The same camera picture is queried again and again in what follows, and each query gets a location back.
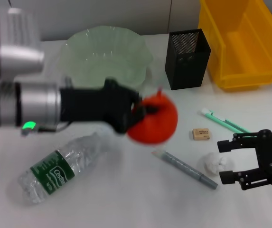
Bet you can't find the orange fruit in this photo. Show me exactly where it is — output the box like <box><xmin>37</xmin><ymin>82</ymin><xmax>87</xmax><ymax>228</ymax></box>
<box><xmin>126</xmin><ymin>86</ymin><xmax>179</xmax><ymax>145</ymax></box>

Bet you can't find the green white toothbrush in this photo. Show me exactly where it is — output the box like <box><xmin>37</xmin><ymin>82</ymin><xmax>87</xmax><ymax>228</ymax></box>
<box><xmin>200</xmin><ymin>108</ymin><xmax>250</xmax><ymax>133</ymax></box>

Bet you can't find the grey marker pen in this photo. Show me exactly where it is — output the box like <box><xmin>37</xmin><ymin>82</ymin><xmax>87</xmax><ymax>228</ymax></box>
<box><xmin>151</xmin><ymin>150</ymin><xmax>219</xmax><ymax>190</ymax></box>

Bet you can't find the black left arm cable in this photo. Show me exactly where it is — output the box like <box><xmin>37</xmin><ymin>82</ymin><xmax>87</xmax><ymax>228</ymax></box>
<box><xmin>20</xmin><ymin>120</ymin><xmax>71</xmax><ymax>133</ymax></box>

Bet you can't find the clear water bottle green label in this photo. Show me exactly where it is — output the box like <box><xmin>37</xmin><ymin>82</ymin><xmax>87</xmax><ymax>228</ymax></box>
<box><xmin>17</xmin><ymin>125</ymin><xmax>114</xmax><ymax>205</ymax></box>

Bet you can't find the black mesh pen holder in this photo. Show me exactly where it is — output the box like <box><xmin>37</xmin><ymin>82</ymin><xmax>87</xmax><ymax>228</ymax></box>
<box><xmin>164</xmin><ymin>28</ymin><xmax>212</xmax><ymax>91</ymax></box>

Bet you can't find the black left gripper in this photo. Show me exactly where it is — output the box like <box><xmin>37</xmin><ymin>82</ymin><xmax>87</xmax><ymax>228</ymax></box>
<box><xmin>59</xmin><ymin>77</ymin><xmax>148</xmax><ymax>134</ymax></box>

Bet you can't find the white paper ball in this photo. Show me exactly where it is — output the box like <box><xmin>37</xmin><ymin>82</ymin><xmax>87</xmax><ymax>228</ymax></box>
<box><xmin>201</xmin><ymin>152</ymin><xmax>229</xmax><ymax>176</ymax></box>

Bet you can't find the yellow plastic storage bin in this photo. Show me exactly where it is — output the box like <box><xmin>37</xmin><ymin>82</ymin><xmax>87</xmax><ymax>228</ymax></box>
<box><xmin>198</xmin><ymin>0</ymin><xmax>272</xmax><ymax>92</ymax></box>

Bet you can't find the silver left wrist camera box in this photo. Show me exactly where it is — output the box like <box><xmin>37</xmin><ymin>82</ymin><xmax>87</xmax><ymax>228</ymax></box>
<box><xmin>0</xmin><ymin>6</ymin><xmax>46</xmax><ymax>79</ymax></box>

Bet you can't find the beige eraser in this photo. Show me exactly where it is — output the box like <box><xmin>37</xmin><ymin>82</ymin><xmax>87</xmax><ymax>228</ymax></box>
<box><xmin>189</xmin><ymin>128</ymin><xmax>212</xmax><ymax>141</ymax></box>

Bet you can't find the pale green glass fruit plate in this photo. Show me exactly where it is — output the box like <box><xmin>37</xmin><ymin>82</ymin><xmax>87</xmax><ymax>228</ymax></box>
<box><xmin>59</xmin><ymin>26</ymin><xmax>154</xmax><ymax>89</ymax></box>

